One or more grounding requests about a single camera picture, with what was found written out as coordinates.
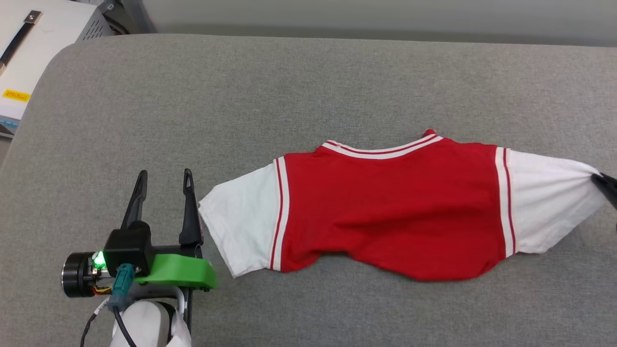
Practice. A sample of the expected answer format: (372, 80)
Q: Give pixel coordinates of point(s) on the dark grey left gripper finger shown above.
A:
(191, 212)
(136, 200)

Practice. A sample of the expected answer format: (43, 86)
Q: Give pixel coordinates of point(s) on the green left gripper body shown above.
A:
(178, 272)

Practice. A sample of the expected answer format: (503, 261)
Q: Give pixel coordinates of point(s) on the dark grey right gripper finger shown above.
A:
(611, 200)
(606, 182)

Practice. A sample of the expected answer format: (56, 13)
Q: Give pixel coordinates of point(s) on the red and white t-shirt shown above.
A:
(385, 202)

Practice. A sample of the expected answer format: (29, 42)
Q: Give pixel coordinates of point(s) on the yellow sticker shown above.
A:
(16, 95)

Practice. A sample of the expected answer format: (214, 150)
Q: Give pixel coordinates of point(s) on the white appliance cabinet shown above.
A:
(48, 43)

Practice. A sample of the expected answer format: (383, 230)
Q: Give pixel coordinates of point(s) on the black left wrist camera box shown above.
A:
(129, 246)

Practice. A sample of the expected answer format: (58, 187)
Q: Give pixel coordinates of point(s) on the grey metal frame beam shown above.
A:
(135, 17)

